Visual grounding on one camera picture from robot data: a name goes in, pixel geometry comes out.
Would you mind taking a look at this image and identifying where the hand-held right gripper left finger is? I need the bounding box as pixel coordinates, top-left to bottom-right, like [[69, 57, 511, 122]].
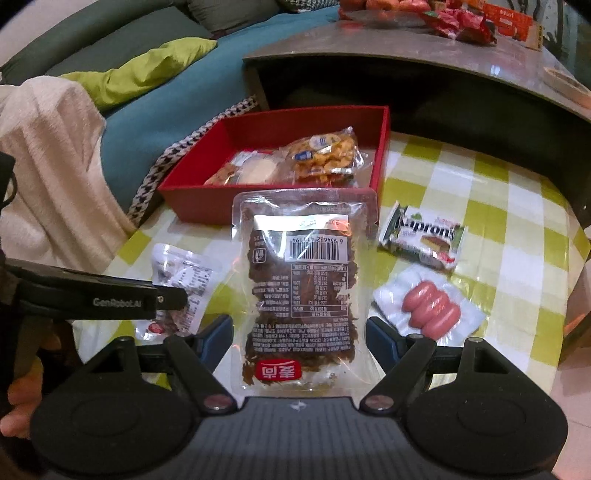
[[85, 315, 235, 414]]

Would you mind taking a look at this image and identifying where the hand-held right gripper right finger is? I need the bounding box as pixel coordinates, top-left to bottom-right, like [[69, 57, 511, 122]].
[[359, 316, 511, 414]]

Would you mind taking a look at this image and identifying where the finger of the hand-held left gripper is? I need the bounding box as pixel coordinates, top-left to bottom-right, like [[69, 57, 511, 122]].
[[154, 284, 188, 312]]

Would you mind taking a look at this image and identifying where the small white dark snack packet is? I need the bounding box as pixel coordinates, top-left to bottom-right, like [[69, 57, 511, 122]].
[[136, 244, 222, 344]]

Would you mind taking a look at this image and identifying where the clear packet of dark shreds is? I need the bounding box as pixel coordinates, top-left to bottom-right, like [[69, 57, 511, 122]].
[[231, 190, 380, 398]]

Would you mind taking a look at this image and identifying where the red cardboard box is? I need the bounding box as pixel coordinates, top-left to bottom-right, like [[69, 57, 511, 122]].
[[158, 105, 392, 224]]

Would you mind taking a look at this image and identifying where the clear round rice cake packet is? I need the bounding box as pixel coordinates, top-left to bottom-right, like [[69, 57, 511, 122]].
[[228, 150, 287, 185]]

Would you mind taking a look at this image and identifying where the yellow crispy snack packet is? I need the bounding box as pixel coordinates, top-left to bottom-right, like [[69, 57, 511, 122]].
[[279, 129, 370, 185]]

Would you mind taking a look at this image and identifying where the person's left hand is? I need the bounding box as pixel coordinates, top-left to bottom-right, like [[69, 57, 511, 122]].
[[0, 355, 51, 439]]

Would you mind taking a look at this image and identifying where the clear pink sausage packet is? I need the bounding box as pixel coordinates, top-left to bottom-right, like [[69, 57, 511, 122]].
[[372, 269, 486, 344]]

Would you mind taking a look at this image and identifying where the white chocolate wafer packet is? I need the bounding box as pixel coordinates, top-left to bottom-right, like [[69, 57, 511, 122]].
[[378, 202, 467, 271]]

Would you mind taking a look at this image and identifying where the black white houndstooth cloth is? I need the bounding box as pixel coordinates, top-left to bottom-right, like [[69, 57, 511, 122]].
[[127, 95, 257, 228]]

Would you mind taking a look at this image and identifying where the cream fluffy towel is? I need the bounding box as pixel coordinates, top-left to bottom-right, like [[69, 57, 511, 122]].
[[0, 76, 139, 278]]

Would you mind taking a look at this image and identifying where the green checked tablecloth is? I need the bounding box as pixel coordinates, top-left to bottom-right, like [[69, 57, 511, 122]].
[[71, 131, 591, 393]]

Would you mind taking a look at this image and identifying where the teal sofa cover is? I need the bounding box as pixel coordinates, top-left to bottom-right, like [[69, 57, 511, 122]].
[[99, 28, 352, 185]]

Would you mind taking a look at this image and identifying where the lime green pillow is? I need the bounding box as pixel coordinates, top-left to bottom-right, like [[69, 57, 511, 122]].
[[60, 38, 218, 112]]

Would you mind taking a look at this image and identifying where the dark green sofa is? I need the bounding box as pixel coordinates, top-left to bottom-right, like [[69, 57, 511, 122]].
[[0, 9, 213, 86]]

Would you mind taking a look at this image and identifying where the grey green cushion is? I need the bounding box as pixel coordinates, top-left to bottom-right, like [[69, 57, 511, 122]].
[[187, 0, 287, 33]]

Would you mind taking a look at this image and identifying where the dark coffee table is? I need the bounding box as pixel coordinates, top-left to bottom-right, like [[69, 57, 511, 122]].
[[242, 14, 591, 185]]

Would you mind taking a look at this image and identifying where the round pale dish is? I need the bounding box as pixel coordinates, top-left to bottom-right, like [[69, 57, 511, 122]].
[[542, 66, 591, 110]]

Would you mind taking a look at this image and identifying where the patterned black white pillow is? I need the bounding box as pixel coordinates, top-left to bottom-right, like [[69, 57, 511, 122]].
[[277, 0, 340, 12]]

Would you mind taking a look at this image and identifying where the pile of red snack wrappers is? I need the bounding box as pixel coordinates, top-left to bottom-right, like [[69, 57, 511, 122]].
[[418, 9, 498, 45]]

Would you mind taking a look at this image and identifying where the glass fruit plate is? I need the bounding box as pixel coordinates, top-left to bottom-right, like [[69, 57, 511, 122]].
[[342, 7, 423, 22]]

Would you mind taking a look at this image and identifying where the orange carton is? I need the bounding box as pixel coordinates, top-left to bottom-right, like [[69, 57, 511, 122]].
[[480, 0, 544, 51]]

